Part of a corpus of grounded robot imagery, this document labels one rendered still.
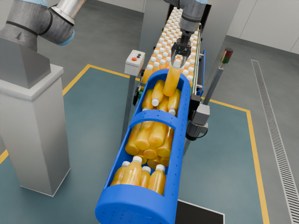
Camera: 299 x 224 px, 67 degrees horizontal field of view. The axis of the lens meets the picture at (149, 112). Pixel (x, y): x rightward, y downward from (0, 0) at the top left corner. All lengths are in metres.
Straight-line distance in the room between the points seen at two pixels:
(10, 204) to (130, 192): 1.56
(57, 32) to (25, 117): 0.52
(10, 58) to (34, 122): 0.39
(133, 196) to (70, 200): 1.41
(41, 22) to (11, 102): 0.46
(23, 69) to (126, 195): 0.83
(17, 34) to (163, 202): 1.03
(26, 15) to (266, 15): 4.95
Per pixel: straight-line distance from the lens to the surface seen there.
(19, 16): 1.36
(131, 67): 1.64
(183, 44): 1.11
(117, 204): 0.77
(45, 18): 1.40
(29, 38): 1.34
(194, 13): 1.07
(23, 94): 1.33
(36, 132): 1.53
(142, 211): 0.77
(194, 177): 2.41
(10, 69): 1.35
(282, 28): 5.82
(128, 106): 1.96
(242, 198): 2.52
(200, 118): 1.77
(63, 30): 1.46
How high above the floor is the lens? 1.90
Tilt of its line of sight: 41 degrees down
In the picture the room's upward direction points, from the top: 13 degrees clockwise
